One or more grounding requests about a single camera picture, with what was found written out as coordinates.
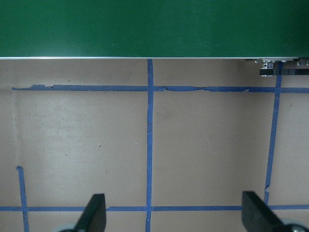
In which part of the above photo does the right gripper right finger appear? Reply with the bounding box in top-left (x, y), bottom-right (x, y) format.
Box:
top-left (242, 191), bottom-right (285, 232)

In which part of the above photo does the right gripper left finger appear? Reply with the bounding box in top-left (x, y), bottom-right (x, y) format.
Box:
top-left (75, 193), bottom-right (106, 232)

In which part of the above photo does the green conveyor belt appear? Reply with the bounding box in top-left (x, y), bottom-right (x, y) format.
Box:
top-left (0, 0), bottom-right (309, 59)

